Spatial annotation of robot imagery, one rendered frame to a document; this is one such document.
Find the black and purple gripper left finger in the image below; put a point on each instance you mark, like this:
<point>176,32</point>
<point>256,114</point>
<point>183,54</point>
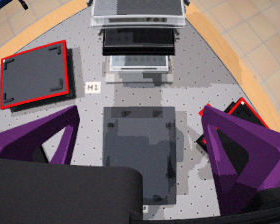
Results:
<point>18,143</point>

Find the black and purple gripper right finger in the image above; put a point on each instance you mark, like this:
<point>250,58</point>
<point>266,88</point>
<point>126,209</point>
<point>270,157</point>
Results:
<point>262,170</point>

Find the light grey microplate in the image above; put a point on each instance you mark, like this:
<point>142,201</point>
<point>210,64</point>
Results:
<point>127,64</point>
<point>117,14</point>

